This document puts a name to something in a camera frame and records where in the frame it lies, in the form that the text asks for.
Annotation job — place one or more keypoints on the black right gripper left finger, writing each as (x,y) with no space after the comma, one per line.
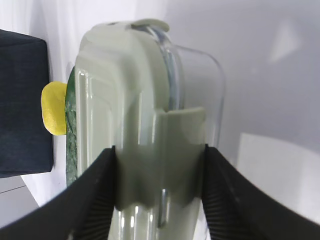
(81,212)

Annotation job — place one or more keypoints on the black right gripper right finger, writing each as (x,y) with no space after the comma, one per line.
(235,209)

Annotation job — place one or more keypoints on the navy blue lunch bag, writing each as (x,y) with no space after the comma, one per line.
(26,147)

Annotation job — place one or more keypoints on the green cucumber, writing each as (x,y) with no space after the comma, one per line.
(71,130)

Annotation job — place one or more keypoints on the yellow lemon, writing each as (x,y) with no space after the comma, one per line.
(53,98)

